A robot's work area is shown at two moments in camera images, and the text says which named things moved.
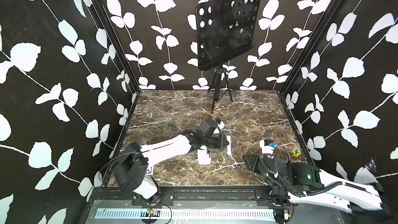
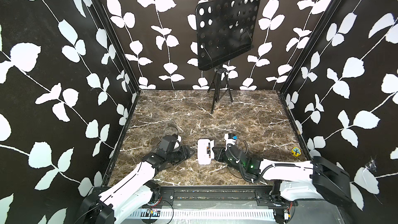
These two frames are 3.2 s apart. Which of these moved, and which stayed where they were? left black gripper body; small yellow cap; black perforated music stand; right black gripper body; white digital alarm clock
Moved: left black gripper body; right black gripper body
Stayed: black perforated music stand; small yellow cap; white digital alarm clock
